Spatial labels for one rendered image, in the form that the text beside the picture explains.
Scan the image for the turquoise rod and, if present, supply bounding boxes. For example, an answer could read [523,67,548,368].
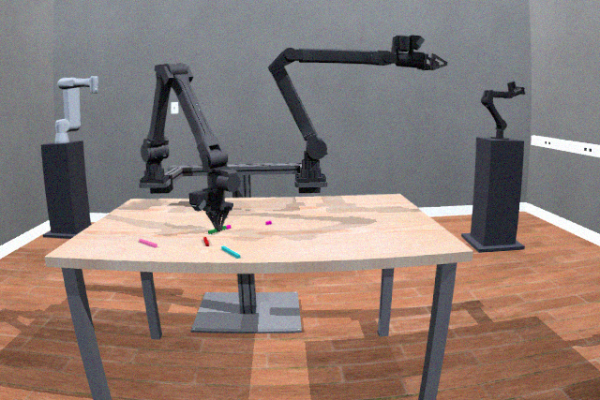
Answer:
[221,246,241,259]

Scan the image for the pink rod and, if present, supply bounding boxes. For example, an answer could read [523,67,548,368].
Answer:
[139,239,158,248]

